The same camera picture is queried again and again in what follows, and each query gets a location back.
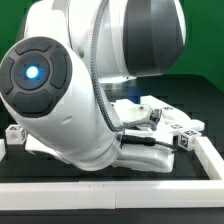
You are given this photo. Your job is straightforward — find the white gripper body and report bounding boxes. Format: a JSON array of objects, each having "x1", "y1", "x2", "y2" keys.
[{"x1": 113, "y1": 130, "x2": 174, "y2": 173}]

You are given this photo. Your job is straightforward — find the white chair seat block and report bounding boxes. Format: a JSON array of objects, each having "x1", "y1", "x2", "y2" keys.
[{"x1": 25, "y1": 135, "x2": 62, "y2": 160}]

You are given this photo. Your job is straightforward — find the white right fence bar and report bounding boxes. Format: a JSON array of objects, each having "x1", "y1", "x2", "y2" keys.
[{"x1": 195, "y1": 137, "x2": 224, "y2": 181}]

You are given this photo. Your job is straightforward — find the white fence bar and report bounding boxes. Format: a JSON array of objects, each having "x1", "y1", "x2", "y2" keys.
[
  {"x1": 195, "y1": 137, "x2": 224, "y2": 181},
  {"x1": 0, "y1": 180, "x2": 224, "y2": 211}
]

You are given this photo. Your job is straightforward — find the small white cube block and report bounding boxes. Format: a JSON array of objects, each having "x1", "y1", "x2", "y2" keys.
[{"x1": 5, "y1": 125, "x2": 27, "y2": 145}]

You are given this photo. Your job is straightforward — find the white front fence bar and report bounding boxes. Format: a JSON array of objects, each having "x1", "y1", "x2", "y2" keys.
[{"x1": 0, "y1": 180, "x2": 224, "y2": 211}]

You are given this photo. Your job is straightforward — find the white fence piece left edge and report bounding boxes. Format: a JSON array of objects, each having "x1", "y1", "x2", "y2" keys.
[{"x1": 0, "y1": 139, "x2": 6, "y2": 162}]

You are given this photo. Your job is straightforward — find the white chair back frame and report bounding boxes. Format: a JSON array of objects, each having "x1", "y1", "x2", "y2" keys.
[{"x1": 112, "y1": 95, "x2": 205, "y2": 136}]

